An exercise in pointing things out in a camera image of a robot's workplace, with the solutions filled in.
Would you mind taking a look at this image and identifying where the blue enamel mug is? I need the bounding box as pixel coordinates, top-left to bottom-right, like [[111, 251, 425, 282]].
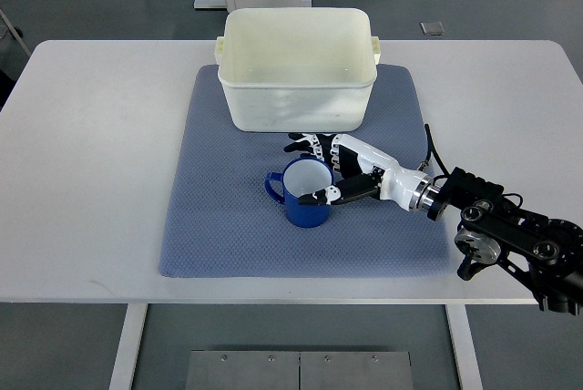
[[264, 157, 334, 228]]

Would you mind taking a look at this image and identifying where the white table left leg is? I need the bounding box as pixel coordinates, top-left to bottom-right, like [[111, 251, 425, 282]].
[[108, 303, 148, 390]]

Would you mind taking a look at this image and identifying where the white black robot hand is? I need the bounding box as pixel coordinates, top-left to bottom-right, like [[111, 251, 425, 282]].
[[284, 132, 434, 211]]

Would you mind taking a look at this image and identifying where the blue textured mat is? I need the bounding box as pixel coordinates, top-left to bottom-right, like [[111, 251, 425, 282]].
[[159, 65, 455, 278]]

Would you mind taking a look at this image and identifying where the white table leg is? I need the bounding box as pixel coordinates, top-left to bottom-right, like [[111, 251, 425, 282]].
[[108, 303, 148, 390], [445, 304, 483, 390]]

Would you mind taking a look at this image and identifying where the white plastic box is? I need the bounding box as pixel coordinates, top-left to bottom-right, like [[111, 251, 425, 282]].
[[215, 7, 381, 132]]

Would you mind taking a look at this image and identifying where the white table right leg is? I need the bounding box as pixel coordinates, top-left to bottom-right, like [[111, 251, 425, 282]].
[[445, 304, 483, 390]]

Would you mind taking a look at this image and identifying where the small grey floor plate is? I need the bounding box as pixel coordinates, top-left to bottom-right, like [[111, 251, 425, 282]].
[[419, 21, 445, 36]]

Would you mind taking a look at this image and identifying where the grey chair leg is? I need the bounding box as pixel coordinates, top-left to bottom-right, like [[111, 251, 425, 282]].
[[0, 9, 32, 57]]

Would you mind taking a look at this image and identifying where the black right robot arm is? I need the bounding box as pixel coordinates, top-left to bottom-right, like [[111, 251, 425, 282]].
[[418, 125, 582, 315]]

